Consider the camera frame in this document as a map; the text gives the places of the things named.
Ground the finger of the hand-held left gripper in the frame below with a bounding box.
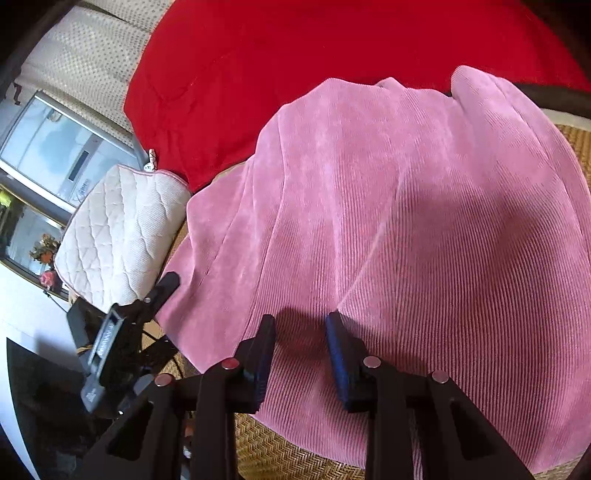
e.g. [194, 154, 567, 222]
[147, 271, 182, 320]
[137, 330, 183, 376]

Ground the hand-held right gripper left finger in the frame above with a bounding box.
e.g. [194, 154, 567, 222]
[76, 314, 278, 480]

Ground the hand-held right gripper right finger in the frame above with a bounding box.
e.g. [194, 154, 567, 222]
[324, 311, 536, 480]

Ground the pink corduroy jacket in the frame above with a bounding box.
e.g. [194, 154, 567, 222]
[154, 65, 591, 480]

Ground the white quilted cushion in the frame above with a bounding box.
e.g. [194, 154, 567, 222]
[54, 164, 192, 312]

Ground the black flat panel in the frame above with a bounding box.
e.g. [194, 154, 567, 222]
[6, 337, 107, 476]

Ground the woven bamboo mat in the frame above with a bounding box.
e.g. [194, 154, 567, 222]
[139, 120, 591, 480]

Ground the artificial flower bouquet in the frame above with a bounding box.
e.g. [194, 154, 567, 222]
[30, 233, 63, 289]

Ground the framed glass panel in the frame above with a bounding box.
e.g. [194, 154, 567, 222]
[0, 182, 77, 296]

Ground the red blanket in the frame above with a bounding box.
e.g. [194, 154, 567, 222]
[122, 0, 591, 193]

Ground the beige dotted curtain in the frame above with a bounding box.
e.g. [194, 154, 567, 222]
[18, 0, 174, 139]

